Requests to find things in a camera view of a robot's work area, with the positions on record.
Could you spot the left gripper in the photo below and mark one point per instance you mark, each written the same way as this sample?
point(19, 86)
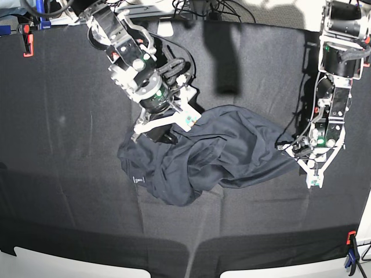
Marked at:
point(310, 149)

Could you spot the dark navy t-shirt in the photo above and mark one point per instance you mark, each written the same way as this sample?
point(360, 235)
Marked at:
point(229, 146)

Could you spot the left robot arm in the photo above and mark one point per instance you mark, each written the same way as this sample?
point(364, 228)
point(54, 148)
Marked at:
point(344, 49)

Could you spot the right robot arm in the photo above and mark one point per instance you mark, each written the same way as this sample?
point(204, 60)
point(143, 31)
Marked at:
point(145, 74)

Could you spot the black felt table cover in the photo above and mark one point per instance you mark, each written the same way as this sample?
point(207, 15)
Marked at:
point(63, 191)

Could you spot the blue clamp near right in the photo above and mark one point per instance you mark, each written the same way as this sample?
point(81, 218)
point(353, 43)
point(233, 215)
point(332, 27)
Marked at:
point(352, 253)

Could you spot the blue clamp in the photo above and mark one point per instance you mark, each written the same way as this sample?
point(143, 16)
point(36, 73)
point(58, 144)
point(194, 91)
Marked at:
point(352, 253)
point(44, 23)

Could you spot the blue clamp far left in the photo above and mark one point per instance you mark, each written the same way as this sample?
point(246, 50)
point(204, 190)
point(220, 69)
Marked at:
point(44, 23)

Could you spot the red clamp far left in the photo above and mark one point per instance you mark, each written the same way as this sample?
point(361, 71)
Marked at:
point(28, 39)

